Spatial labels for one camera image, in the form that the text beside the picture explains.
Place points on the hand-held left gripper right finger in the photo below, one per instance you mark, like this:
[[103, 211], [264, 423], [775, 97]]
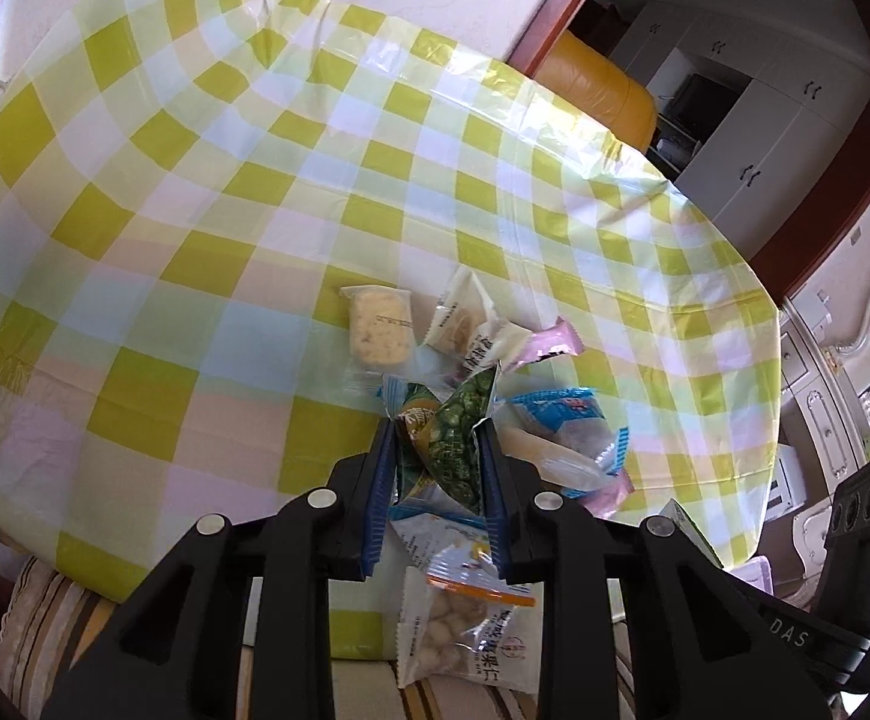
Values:
[[491, 495]]

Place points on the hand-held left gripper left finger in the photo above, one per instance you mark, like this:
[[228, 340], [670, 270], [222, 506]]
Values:
[[379, 495]]

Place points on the white blue snack packet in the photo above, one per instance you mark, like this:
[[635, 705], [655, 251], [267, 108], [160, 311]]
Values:
[[435, 532]]

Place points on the small blue clear snack packet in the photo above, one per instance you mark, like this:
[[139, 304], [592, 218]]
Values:
[[555, 461]]

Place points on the plain pink snack packet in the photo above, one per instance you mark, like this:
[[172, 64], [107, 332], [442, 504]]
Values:
[[607, 495]]

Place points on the purple white cardboard box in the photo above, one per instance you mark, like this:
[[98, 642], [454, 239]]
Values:
[[757, 577]]

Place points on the white nut packet orange top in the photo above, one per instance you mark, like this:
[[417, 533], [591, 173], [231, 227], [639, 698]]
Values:
[[465, 622]]

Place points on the pink chocolate snack packet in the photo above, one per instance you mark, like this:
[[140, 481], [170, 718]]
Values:
[[551, 345]]

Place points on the cream cookie packet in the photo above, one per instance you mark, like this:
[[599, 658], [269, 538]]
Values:
[[381, 326]]

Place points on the white dark band cookie packet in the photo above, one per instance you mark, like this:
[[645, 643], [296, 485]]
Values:
[[454, 315]]

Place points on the white ornate dressing table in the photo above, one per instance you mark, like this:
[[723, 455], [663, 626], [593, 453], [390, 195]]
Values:
[[817, 405]]

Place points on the white green carton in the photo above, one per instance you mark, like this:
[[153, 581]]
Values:
[[694, 536]]

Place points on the green checkered tablecloth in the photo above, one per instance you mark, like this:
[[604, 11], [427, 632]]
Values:
[[180, 202]]

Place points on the white wardrobe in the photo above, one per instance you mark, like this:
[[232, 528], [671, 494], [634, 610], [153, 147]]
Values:
[[765, 142]]

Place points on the yellow leather armchair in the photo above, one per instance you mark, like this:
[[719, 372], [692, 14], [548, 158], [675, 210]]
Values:
[[600, 82]]

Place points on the black television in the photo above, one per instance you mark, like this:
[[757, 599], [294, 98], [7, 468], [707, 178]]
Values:
[[701, 101]]

